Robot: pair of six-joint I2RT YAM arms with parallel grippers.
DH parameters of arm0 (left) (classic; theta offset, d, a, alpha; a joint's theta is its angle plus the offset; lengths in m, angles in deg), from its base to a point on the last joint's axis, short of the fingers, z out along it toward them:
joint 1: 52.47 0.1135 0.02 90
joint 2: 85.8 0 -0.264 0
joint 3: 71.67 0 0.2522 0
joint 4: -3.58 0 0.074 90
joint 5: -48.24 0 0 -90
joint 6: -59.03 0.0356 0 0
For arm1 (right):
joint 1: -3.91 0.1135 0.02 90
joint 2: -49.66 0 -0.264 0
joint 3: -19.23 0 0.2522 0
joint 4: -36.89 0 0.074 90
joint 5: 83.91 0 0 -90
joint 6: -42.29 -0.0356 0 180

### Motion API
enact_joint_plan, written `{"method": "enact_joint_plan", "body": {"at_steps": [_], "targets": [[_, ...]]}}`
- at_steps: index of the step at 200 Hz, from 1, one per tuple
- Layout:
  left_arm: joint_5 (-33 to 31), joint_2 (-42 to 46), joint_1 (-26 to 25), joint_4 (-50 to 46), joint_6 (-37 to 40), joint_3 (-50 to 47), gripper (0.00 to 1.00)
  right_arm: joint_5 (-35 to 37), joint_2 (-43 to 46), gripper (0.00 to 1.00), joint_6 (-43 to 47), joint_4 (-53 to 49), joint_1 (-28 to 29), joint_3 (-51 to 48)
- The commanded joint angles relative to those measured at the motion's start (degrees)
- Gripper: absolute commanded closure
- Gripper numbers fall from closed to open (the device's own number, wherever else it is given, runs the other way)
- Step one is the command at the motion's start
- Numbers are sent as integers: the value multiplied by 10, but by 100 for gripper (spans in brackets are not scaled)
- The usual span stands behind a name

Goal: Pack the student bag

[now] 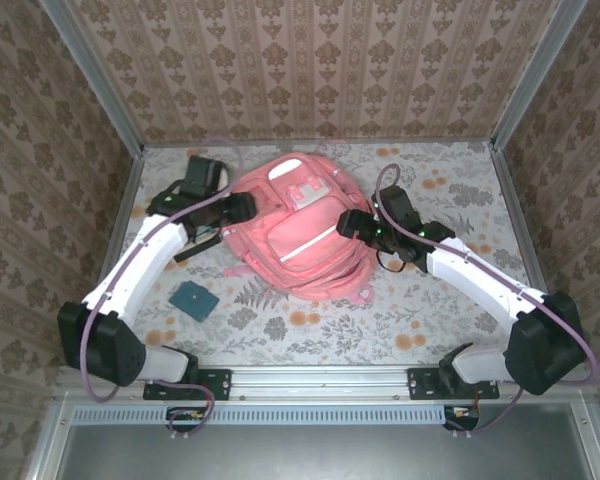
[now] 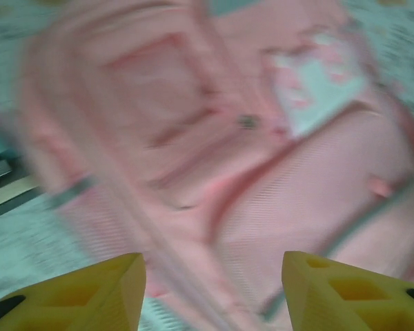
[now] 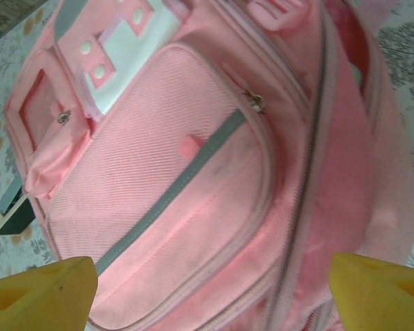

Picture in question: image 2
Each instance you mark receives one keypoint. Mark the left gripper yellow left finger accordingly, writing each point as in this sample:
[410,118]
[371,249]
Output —
[72,303]

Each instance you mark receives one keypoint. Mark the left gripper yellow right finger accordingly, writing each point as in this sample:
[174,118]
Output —
[348,303]

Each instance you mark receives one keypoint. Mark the pink student backpack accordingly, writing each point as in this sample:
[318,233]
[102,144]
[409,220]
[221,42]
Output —
[210,155]

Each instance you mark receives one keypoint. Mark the teal wooden board eraser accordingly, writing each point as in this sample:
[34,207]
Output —
[3,186]

